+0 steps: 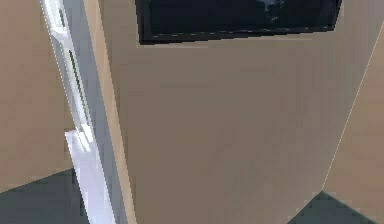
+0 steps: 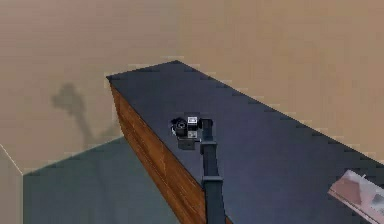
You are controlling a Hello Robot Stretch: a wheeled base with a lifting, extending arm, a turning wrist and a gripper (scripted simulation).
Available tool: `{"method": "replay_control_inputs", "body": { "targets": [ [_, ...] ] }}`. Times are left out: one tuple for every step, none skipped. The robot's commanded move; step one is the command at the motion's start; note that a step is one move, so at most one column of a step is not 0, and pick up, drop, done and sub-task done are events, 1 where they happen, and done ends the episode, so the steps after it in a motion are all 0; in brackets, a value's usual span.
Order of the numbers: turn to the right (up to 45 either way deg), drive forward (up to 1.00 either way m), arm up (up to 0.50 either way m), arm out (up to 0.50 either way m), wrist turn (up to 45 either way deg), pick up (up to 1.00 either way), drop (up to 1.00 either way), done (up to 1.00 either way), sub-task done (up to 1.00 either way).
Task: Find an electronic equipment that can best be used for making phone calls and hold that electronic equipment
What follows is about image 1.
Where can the black framed wall picture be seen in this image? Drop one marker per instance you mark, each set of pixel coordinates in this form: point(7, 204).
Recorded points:
point(233, 16)

